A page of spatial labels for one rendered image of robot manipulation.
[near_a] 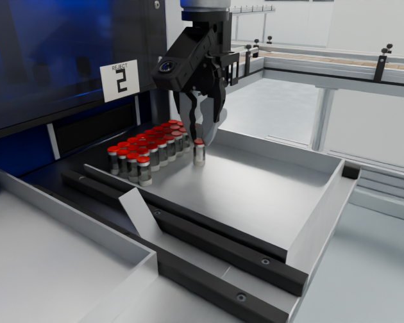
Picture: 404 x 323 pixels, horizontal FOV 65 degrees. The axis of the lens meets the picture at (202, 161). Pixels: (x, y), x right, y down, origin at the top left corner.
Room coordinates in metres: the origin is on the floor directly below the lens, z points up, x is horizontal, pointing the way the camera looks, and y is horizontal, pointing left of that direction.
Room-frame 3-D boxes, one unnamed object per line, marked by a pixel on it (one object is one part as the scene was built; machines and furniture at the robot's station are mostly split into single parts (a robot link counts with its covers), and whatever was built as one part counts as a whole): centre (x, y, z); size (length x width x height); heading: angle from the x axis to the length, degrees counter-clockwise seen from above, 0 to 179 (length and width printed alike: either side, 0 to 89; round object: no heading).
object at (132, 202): (0.29, 0.03, 0.91); 0.14 x 0.03 x 0.06; 56
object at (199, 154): (0.51, 0.00, 0.90); 0.02 x 0.02 x 0.04
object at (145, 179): (0.44, 0.09, 0.90); 0.02 x 0.02 x 0.05
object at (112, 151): (0.54, 0.10, 0.90); 0.18 x 0.02 x 0.05; 145
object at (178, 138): (0.52, 0.07, 0.90); 0.18 x 0.02 x 0.05; 145
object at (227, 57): (0.53, -0.01, 1.07); 0.09 x 0.08 x 0.12; 146
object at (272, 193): (0.46, -0.02, 0.90); 0.34 x 0.26 x 0.04; 55
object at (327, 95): (1.28, -0.51, 0.46); 0.09 x 0.09 x 0.77; 56
